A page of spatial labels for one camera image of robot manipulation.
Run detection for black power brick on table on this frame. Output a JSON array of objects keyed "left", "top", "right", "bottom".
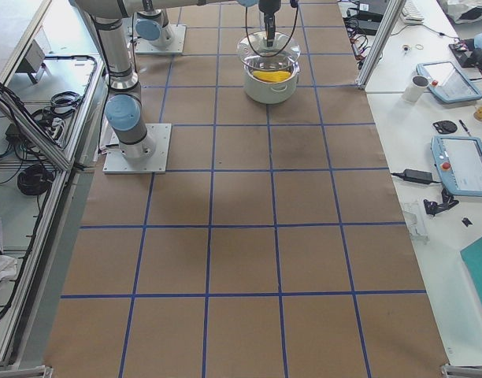
[{"left": 391, "top": 169, "right": 439, "bottom": 185}]

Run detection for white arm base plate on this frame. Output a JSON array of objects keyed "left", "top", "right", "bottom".
[
  {"left": 102, "top": 124, "right": 172, "bottom": 174},
  {"left": 135, "top": 23, "right": 187, "bottom": 55}
]

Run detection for clear plastic box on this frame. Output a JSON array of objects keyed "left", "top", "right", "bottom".
[{"left": 400, "top": 202, "right": 428, "bottom": 243}]

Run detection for blue teach pendant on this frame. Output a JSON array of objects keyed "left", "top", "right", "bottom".
[
  {"left": 416, "top": 61, "right": 482, "bottom": 104},
  {"left": 431, "top": 135, "right": 482, "bottom": 197}
]

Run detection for white paper cup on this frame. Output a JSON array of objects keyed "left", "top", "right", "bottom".
[{"left": 402, "top": 75, "right": 429, "bottom": 103}]

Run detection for black pen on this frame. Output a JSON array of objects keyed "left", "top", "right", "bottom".
[{"left": 458, "top": 120, "right": 472, "bottom": 137}]

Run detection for white electric cooking pot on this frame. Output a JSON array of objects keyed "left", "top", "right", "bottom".
[{"left": 243, "top": 55, "right": 300, "bottom": 105}]

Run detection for black plastic bracket part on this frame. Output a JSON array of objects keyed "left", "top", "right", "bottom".
[{"left": 423, "top": 188, "right": 459, "bottom": 216}]

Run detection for glass pot lid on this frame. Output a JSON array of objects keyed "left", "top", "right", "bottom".
[{"left": 237, "top": 31, "right": 301, "bottom": 61}]

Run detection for blue teach pendant far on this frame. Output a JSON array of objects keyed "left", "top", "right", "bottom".
[{"left": 416, "top": 61, "right": 482, "bottom": 104}]

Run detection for blue teach pendant near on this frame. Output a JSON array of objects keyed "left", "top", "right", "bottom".
[{"left": 431, "top": 135, "right": 482, "bottom": 197}]

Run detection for black coiled cable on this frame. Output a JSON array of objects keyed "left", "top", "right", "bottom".
[{"left": 17, "top": 163, "right": 55, "bottom": 197}]

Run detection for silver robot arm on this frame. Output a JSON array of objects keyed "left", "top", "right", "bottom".
[
  {"left": 135, "top": 9, "right": 174, "bottom": 49},
  {"left": 75, "top": 0, "right": 208, "bottom": 160}
]

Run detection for yellow corn cob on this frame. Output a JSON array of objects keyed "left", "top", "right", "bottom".
[{"left": 252, "top": 70, "right": 292, "bottom": 83}]

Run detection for black round disc part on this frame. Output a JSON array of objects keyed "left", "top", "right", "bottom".
[{"left": 432, "top": 120, "right": 458, "bottom": 135}]

